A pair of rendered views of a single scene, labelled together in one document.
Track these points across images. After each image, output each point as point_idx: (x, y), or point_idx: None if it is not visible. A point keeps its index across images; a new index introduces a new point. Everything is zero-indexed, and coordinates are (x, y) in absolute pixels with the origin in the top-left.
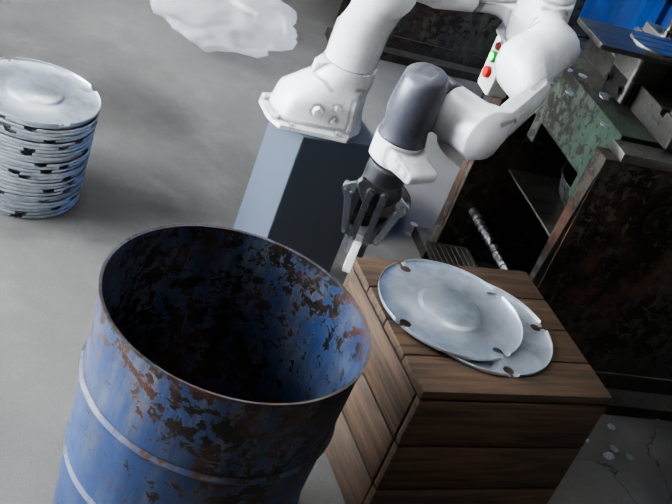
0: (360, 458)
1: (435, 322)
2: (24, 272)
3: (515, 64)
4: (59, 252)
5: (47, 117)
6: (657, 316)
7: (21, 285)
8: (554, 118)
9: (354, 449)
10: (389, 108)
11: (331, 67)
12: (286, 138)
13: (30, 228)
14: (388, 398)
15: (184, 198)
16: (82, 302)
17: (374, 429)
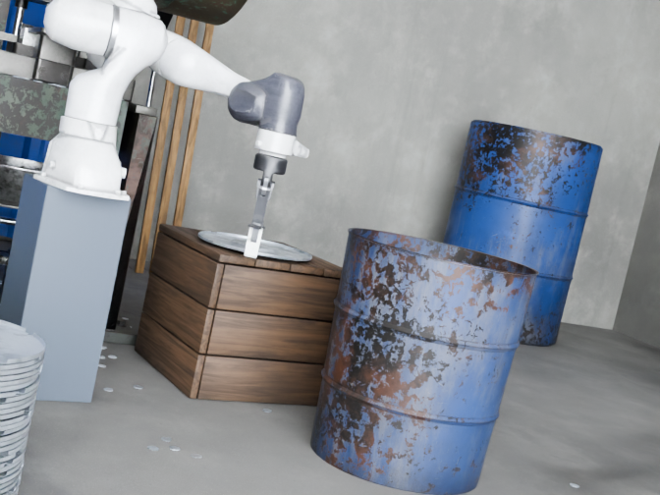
0: (308, 364)
1: (279, 252)
2: (132, 490)
3: (211, 62)
4: (72, 471)
5: (17, 338)
6: None
7: (157, 493)
8: (23, 122)
9: (298, 366)
10: (291, 112)
11: (110, 129)
12: (95, 215)
13: (33, 483)
14: (321, 305)
15: None
16: (156, 467)
17: (315, 335)
